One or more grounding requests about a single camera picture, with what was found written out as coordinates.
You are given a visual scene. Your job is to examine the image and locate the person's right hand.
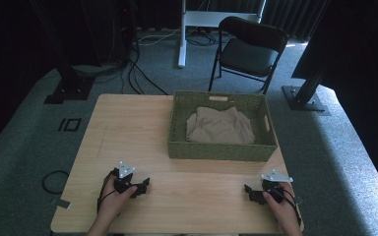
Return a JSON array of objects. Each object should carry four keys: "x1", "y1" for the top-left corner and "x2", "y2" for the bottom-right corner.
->
[{"x1": 262, "y1": 182, "x2": 301, "y2": 227}]

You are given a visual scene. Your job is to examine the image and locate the white desk frame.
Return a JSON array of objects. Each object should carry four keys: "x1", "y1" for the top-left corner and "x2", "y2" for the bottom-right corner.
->
[{"x1": 177, "y1": 0, "x2": 268, "y2": 69}]

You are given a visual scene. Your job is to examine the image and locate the beige cloth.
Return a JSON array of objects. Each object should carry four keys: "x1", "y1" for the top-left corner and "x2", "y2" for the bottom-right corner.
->
[{"x1": 185, "y1": 106, "x2": 256, "y2": 145}]

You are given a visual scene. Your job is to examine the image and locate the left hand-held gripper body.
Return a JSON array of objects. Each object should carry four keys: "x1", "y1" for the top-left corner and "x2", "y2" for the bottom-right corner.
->
[{"x1": 112, "y1": 160, "x2": 139, "y2": 195}]

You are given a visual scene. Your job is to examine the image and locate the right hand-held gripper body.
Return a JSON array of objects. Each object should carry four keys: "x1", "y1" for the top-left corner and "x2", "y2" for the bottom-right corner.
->
[{"x1": 260, "y1": 168, "x2": 294, "y2": 205}]

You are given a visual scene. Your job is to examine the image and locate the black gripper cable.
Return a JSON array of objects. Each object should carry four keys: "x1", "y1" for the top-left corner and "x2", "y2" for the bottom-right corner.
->
[
  {"x1": 281, "y1": 187, "x2": 303, "y2": 227},
  {"x1": 96, "y1": 167, "x2": 121, "y2": 214}
]

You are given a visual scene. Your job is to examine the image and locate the dark curtain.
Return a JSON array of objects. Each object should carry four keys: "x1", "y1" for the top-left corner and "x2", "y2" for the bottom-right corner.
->
[{"x1": 262, "y1": 0, "x2": 331, "y2": 42}]

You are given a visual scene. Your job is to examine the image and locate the person's left hand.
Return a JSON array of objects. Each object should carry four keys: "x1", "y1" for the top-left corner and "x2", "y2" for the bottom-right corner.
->
[{"x1": 96, "y1": 175, "x2": 139, "y2": 224}]

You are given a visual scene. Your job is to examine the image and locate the black cable loop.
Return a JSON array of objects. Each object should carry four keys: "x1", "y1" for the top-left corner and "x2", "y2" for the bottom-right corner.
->
[{"x1": 41, "y1": 170, "x2": 70, "y2": 196}]

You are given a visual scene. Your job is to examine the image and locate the white floor cable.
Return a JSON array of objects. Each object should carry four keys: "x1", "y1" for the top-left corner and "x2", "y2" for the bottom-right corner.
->
[{"x1": 137, "y1": 28, "x2": 182, "y2": 47}]

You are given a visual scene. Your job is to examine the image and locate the green woven basket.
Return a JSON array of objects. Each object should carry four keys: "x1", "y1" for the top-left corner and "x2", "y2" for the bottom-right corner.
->
[{"x1": 167, "y1": 90, "x2": 279, "y2": 162}]

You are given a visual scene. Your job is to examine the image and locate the black floor cables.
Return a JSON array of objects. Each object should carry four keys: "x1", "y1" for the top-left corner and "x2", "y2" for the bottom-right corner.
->
[{"x1": 120, "y1": 29, "x2": 169, "y2": 96}]

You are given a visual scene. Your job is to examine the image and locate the black metal stand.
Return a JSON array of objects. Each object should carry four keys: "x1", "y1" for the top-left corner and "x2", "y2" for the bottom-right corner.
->
[
  {"x1": 29, "y1": 0, "x2": 96, "y2": 105},
  {"x1": 282, "y1": 58, "x2": 332, "y2": 116}
]

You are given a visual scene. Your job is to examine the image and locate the black folding chair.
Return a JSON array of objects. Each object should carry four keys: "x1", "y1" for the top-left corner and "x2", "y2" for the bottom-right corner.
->
[{"x1": 208, "y1": 16, "x2": 290, "y2": 95}]

